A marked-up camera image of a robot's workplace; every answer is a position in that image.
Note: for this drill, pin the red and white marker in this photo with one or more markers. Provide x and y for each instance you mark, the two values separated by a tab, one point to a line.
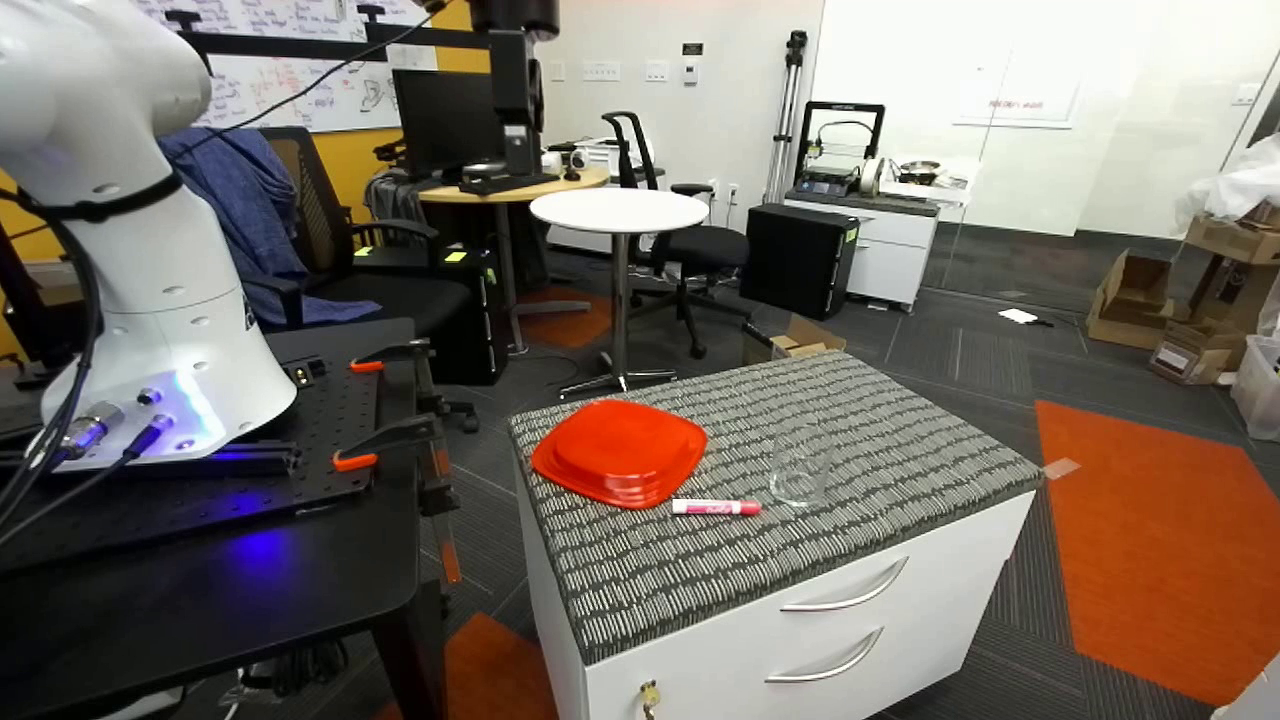
714	505

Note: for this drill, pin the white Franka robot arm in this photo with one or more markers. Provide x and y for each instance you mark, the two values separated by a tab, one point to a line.
145	265

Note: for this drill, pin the clear plastic cup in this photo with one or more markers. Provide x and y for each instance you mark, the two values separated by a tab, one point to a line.
803	491

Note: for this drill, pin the red square plastic plate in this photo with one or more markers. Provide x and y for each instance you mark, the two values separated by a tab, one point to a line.
622	453

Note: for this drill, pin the black office chair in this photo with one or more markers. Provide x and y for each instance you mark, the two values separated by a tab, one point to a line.
385	286
702	244

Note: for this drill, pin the flat cardboard piece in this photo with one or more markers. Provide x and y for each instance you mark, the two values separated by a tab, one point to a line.
805	339

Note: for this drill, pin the black computer tower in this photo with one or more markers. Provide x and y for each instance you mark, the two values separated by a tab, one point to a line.
470	314

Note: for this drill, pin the black low cabinet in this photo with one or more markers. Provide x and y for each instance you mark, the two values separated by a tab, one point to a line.
798	263

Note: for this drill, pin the round wooden desk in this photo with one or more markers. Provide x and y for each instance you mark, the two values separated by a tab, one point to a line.
501	192

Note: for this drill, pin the white low cabinet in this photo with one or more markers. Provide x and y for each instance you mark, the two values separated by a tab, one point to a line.
893	252

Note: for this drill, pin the black monitor stand pole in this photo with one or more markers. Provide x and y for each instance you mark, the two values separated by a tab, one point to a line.
512	82

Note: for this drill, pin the black computer monitor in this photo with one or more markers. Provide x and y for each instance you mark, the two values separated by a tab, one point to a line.
444	123

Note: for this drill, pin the white paper sheet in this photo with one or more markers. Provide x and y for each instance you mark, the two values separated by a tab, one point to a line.
1017	317

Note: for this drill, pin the blue jacket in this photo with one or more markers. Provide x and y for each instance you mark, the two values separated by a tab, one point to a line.
244	214

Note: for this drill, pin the whiteboard with drawings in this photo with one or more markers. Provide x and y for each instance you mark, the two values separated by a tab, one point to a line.
305	93

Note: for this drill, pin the open cardboard box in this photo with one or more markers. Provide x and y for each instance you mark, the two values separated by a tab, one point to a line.
1126	305

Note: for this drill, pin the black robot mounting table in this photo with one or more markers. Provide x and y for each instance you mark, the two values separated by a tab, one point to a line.
201	587

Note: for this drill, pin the stacked cardboard boxes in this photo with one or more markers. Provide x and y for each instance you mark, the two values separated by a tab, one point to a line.
1223	293

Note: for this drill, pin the clear plastic bag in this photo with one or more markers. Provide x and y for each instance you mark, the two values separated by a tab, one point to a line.
1244	173

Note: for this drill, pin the round white pedestal table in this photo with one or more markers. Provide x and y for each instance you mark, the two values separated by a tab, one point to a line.
622	211

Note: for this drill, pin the black camera tripod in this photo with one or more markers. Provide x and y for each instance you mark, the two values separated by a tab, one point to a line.
785	123

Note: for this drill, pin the black frame 3D printer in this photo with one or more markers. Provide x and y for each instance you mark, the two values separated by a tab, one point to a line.
841	144

